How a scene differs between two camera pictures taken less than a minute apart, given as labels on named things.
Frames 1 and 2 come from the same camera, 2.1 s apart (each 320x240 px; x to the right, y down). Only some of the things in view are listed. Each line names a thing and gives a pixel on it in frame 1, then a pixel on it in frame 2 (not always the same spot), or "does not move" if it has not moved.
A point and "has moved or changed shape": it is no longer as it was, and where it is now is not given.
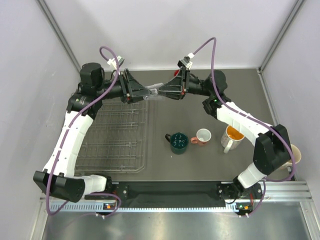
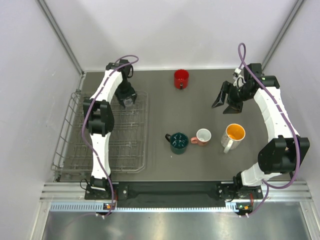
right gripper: [179, 85] → [234, 107]
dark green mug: [179, 142] does not move
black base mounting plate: [179, 193] does not move
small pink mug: [203, 135] does not move
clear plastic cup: [153, 88] has moved or changed shape
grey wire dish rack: [116, 140] does not move
